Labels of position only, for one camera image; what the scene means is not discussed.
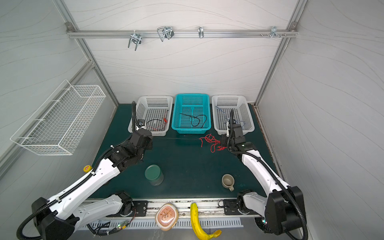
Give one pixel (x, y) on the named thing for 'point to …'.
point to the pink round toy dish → (166, 216)
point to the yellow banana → (197, 226)
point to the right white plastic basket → (222, 105)
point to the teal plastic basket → (191, 113)
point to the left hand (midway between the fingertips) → (146, 132)
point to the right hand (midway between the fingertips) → (228, 133)
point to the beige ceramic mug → (227, 181)
